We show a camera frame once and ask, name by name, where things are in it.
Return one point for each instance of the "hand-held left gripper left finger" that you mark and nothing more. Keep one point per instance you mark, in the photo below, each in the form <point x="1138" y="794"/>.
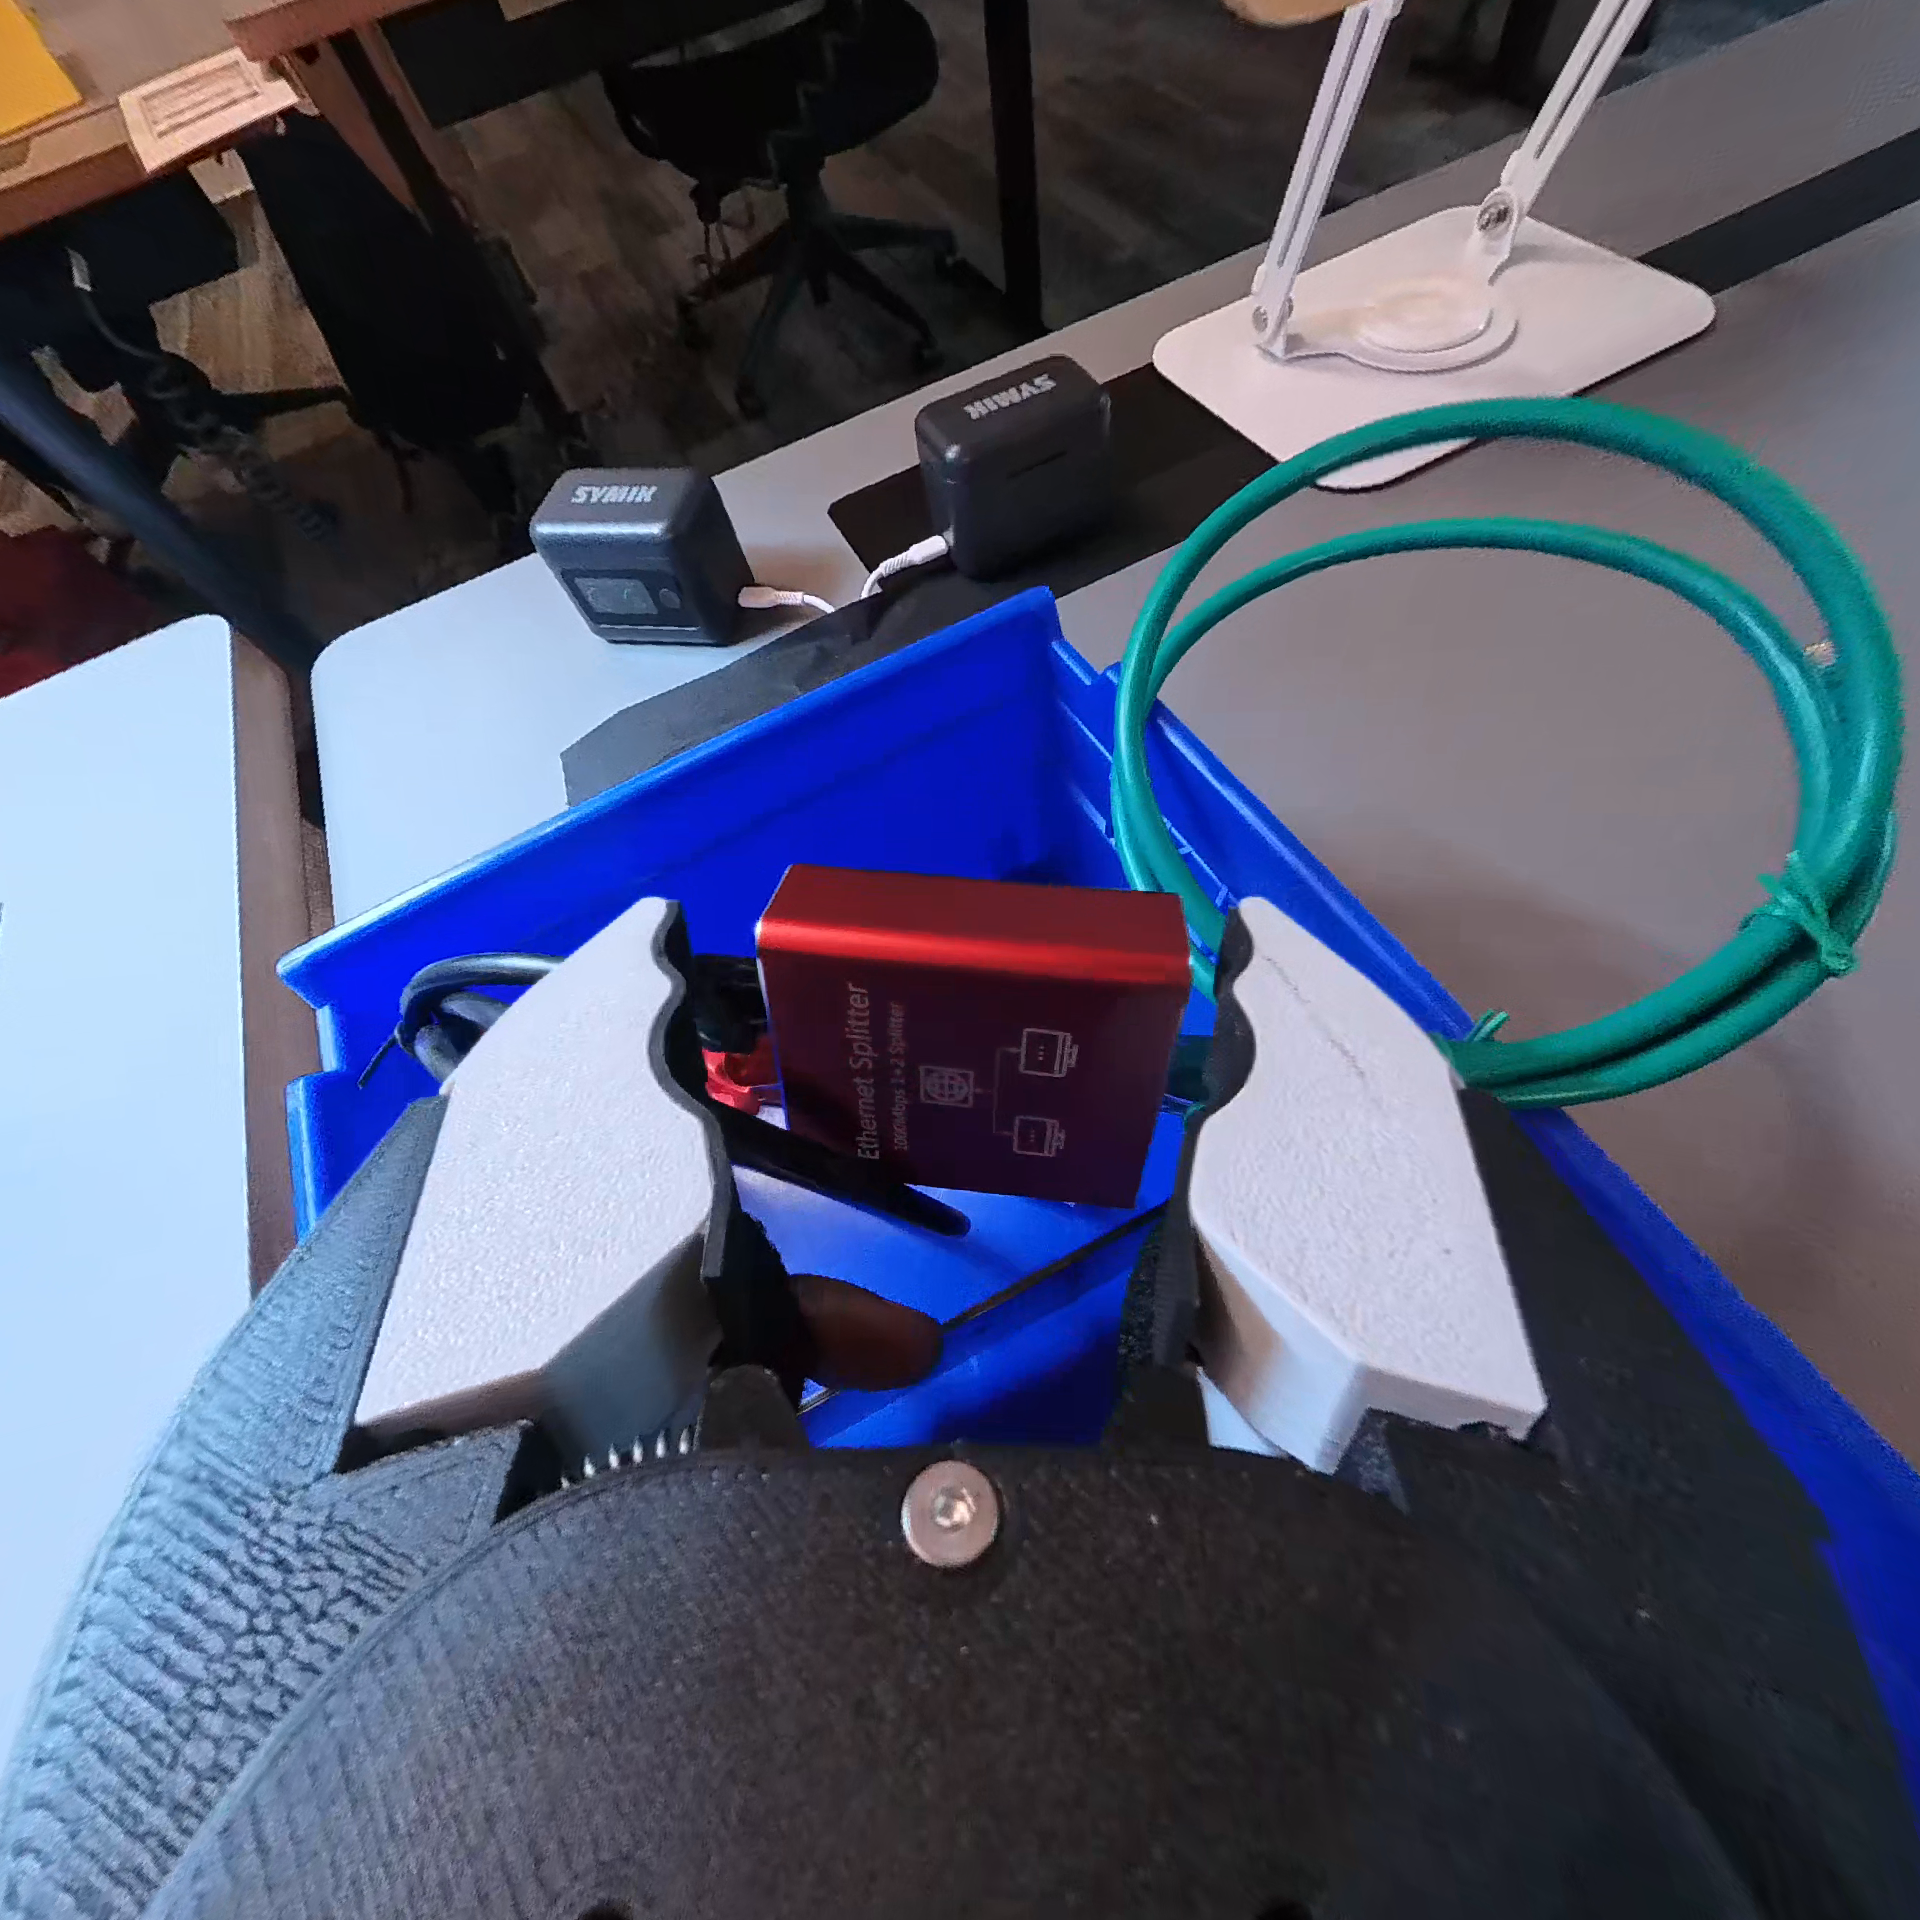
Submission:
<point x="539" y="1201"/>

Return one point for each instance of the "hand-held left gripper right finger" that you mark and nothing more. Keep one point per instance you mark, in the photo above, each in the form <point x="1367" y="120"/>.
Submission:
<point x="1349" y="1213"/>

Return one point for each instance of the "red ethernet splitter box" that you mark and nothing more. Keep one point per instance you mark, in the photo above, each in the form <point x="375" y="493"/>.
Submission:
<point x="974" y="1036"/>

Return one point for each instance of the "blue storage bin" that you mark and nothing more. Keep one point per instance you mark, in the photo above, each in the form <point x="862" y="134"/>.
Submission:
<point x="839" y="779"/>

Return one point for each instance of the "grey desk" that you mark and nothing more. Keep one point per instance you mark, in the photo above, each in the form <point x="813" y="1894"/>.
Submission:
<point x="1499" y="674"/>
<point x="106" y="1125"/>

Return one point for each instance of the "wooden office desk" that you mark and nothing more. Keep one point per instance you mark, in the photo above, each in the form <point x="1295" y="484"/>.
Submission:
<point x="181" y="164"/>

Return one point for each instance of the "black bin divider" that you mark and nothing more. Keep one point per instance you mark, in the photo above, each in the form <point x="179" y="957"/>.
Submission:
<point x="1050" y="1272"/>

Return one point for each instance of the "grey charger box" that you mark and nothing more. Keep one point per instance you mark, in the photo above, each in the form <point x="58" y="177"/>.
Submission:
<point x="639" y="556"/>
<point x="1013" y="464"/>

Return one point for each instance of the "red basket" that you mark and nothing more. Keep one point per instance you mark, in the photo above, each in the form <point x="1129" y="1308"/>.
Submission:
<point x="61" y="614"/>

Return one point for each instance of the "white board stand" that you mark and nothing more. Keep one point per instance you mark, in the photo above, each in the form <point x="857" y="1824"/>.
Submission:
<point x="1424" y="330"/>

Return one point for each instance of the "black office chair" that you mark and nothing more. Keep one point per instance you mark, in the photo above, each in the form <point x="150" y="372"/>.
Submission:
<point x="781" y="134"/>

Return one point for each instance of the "yellow box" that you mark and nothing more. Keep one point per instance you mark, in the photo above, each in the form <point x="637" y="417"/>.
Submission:
<point x="30" y="60"/>

